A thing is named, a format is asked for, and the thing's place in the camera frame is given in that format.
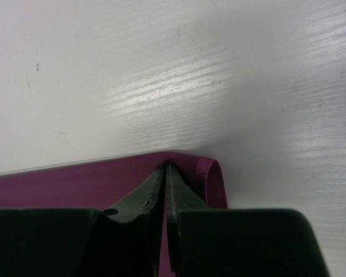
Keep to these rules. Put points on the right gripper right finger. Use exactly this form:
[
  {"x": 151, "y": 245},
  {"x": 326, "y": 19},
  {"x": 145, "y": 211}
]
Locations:
[{"x": 203, "y": 241}]

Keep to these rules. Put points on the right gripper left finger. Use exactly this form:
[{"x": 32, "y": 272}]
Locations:
[{"x": 122, "y": 240}]

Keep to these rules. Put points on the purple cloth napkin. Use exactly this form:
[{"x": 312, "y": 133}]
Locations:
[{"x": 100, "y": 184}]

